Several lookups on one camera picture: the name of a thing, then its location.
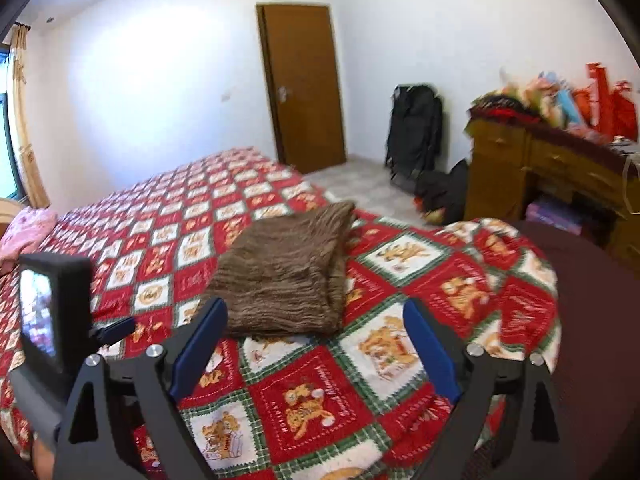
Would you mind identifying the brown knit sweater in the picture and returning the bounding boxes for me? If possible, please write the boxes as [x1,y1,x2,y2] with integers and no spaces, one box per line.
[198,200,355,337]

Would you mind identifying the person's left hand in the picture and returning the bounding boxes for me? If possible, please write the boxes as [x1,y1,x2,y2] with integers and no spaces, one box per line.
[32,439,55,480]

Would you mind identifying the pink pillow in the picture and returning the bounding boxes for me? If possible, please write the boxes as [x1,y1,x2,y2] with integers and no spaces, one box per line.
[0,207,58,275]

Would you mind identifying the cream wooden headboard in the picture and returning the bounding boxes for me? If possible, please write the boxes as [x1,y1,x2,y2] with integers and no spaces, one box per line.
[0,198,25,237]

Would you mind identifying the beige patterned curtain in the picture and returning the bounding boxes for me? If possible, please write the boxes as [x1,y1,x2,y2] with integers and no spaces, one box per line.
[8,24,51,209]

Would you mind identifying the window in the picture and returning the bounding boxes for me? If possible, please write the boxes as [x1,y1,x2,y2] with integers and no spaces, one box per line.
[0,44,26,202]

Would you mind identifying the black bag on floor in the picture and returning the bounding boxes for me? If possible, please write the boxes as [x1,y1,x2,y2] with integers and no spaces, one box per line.
[414,159,469,226]

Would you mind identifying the wooden dresser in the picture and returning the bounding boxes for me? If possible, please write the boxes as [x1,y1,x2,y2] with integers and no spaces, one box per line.
[464,117,639,274]

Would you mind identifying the black folding bag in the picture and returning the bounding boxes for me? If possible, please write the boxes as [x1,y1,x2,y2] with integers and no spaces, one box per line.
[385,84,444,181]

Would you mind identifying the clutter pile on dresser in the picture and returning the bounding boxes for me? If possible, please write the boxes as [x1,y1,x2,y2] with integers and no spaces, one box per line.
[471,68,588,129]

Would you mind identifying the red gift bags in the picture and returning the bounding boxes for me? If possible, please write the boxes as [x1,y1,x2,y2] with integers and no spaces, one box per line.
[572,63,639,142]

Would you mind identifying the brown wooden door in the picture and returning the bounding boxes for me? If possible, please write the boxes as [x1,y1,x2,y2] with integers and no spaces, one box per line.
[256,3,346,174]

